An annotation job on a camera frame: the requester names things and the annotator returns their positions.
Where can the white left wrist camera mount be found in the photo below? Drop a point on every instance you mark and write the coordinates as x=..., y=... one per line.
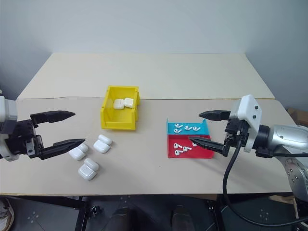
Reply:
x=10, y=110

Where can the white sneaker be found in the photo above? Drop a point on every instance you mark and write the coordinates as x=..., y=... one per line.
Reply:
x=6, y=214

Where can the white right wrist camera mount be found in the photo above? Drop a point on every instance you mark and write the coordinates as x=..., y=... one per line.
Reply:
x=249, y=113

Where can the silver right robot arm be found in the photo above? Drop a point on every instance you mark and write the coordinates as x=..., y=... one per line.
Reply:
x=286, y=137

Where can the white earbud case bottom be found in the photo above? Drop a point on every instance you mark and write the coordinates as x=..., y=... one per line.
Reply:
x=87, y=171

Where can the red and teal tray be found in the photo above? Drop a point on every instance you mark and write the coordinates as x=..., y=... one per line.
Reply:
x=202, y=152

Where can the black table leg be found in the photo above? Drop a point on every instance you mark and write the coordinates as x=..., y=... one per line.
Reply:
x=219, y=214
x=80, y=214

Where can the yellow plastic bin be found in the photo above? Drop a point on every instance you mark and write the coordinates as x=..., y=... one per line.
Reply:
x=107, y=120

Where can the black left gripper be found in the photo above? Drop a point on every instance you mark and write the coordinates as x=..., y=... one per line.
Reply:
x=24, y=139

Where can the dark rounded shape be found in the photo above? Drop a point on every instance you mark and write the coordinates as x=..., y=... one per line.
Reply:
x=120, y=220
x=182, y=219

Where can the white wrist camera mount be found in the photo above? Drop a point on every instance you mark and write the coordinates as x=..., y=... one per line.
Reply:
x=10, y=110
x=249, y=113

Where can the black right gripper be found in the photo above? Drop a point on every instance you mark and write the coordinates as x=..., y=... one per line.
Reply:
x=234, y=134

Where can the teal plastic bin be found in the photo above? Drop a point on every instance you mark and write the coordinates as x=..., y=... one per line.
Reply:
x=205, y=130

